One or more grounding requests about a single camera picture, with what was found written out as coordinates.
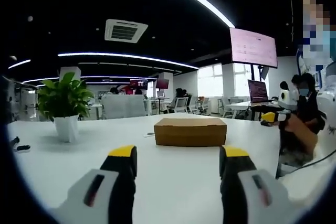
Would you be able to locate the bright window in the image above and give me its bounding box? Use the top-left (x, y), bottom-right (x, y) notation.
top-left (197, 63), bottom-right (224, 98)

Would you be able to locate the white desk partition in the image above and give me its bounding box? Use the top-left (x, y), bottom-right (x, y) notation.
top-left (100, 95), bottom-right (146, 120)

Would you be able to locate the person's right hand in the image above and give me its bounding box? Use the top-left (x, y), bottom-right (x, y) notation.
top-left (284, 114), bottom-right (319, 155)

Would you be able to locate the red wall screen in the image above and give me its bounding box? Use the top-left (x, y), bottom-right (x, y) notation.
top-left (129, 79), bottom-right (149, 90)
top-left (156, 78), bottom-right (170, 90)

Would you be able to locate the short ceiling light strip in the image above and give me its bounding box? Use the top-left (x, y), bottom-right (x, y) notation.
top-left (7, 59), bottom-right (32, 70)

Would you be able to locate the large hanging display screen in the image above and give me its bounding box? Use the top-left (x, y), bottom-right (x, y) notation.
top-left (229, 27), bottom-right (278, 69)

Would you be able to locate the green potted plant white pot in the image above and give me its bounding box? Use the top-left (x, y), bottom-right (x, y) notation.
top-left (36, 71), bottom-right (96, 143)

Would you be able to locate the straight ceiling light strip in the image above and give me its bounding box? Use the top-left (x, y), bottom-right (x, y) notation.
top-left (57, 52), bottom-right (200, 70)

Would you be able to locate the brown cardboard shoe box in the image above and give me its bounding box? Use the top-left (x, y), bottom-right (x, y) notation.
top-left (153, 118), bottom-right (227, 147)

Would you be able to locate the black and white small device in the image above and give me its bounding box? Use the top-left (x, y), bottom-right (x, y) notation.
top-left (9, 136), bottom-right (32, 153)

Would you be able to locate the thin cable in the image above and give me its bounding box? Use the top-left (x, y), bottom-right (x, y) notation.
top-left (287, 150), bottom-right (336, 174)

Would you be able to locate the white office desk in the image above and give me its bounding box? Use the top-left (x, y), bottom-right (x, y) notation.
top-left (225, 100), bottom-right (253, 119)

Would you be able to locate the white mesh office chair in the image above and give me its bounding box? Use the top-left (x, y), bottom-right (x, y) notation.
top-left (193, 97), bottom-right (211, 116)
top-left (170, 96), bottom-right (190, 114)

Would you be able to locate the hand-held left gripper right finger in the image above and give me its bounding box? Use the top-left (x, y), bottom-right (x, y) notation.
top-left (219, 144), bottom-right (299, 224)

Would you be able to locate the laptop with lit screen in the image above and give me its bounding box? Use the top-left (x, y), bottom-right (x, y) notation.
top-left (247, 79), bottom-right (275, 104)

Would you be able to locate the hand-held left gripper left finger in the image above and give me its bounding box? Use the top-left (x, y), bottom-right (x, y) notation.
top-left (51, 144), bottom-right (138, 224)

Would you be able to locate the ceiling air conditioner vent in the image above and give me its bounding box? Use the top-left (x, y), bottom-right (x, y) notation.
top-left (104, 18), bottom-right (149, 44)

